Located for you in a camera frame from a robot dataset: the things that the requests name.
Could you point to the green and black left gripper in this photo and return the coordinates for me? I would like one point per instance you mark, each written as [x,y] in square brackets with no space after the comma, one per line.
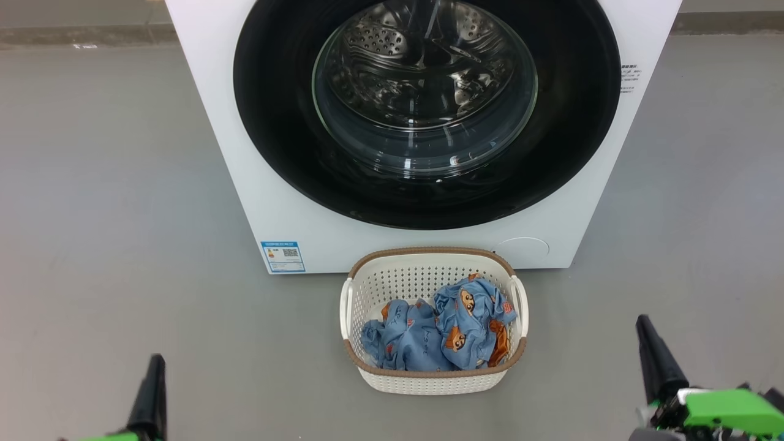
[113,437]

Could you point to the blue garment with bear print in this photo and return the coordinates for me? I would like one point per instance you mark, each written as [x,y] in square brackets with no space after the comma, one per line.
[410,343]

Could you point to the washing machine glass door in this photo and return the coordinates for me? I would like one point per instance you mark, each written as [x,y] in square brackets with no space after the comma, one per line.
[275,122]

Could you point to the round white filter cover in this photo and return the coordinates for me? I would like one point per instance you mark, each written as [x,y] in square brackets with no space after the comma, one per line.
[522,251]

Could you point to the cream basket with brown rim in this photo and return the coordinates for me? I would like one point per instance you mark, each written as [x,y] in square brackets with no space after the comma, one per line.
[422,383]

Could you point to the blue and orange bear garment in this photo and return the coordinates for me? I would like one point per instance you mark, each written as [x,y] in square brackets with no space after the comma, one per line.
[474,318]

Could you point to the perforated steel washer drum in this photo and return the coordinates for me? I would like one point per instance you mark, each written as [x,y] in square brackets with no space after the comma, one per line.
[422,67]

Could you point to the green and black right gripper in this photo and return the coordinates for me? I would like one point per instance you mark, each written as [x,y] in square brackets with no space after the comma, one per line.
[729,410]

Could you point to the white front-load washing machine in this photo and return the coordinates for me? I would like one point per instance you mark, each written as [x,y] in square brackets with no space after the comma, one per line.
[214,122]

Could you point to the blue energy label sticker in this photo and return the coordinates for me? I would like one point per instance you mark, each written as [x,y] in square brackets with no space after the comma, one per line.
[282,257]

